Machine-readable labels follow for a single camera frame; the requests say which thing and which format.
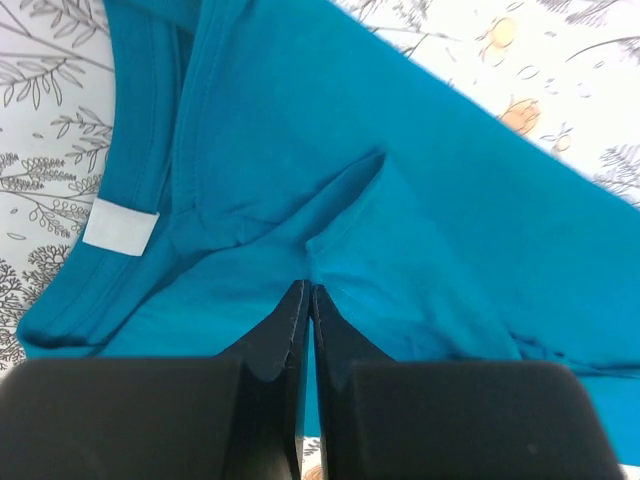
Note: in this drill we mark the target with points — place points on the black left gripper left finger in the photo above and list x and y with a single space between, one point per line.
235 415

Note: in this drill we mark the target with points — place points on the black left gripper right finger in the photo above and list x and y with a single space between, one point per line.
384 419

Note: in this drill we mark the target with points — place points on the teal blue t shirt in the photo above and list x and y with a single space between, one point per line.
257 143

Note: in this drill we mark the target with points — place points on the floral patterned table mat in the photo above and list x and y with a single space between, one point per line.
562 75

